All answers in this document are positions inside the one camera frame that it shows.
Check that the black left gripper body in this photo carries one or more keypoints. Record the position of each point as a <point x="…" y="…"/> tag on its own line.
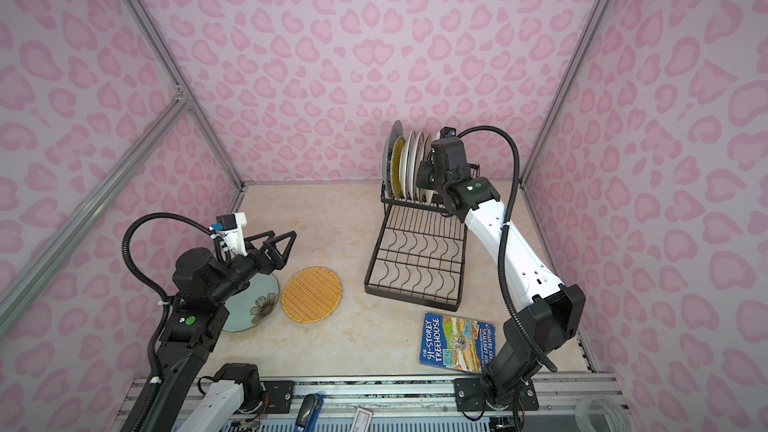
<point x="262" y="266"/>

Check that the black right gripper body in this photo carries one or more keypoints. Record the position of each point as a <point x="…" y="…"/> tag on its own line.
<point x="427" y="175"/>

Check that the star pattern cat plate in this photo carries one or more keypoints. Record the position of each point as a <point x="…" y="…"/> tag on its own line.
<point x="427" y="194"/>

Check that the white plate black rings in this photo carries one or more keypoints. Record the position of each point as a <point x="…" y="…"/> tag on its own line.
<point x="408" y="162"/>

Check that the white plate orange sun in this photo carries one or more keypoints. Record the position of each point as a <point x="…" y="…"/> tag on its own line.
<point x="417" y="157"/>

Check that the yellow-green woven plate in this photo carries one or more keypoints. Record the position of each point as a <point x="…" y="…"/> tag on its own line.
<point x="396" y="182"/>

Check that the orange woven plate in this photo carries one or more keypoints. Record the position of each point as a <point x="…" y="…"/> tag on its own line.
<point x="311" y="295"/>

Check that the large grey-green plate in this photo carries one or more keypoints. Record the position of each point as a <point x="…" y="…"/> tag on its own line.
<point x="395" y="132"/>

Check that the black wire dish rack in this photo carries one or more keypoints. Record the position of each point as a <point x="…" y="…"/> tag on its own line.
<point x="419" y="255"/>

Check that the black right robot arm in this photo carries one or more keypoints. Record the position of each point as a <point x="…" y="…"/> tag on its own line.
<point x="544" y="312"/>

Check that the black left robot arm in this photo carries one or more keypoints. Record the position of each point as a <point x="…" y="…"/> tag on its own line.
<point x="193" y="319"/>

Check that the light blue flower plate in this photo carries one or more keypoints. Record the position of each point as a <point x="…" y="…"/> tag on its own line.
<point x="249" y="308"/>

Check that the blue treehouse book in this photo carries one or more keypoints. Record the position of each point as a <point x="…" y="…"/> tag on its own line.
<point x="455" y="343"/>

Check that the white tape roll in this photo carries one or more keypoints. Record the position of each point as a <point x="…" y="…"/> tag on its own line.
<point x="601" y="414"/>

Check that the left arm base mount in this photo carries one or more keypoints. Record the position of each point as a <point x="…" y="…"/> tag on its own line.
<point x="270" y="397"/>

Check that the blue black tool handle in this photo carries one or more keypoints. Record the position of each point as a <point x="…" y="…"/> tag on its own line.
<point x="308" y="413"/>

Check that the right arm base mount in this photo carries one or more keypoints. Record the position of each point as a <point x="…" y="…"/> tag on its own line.
<point x="472" y="394"/>

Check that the aluminium frame rail front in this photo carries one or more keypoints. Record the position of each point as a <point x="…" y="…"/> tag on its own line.
<point x="396" y="403"/>

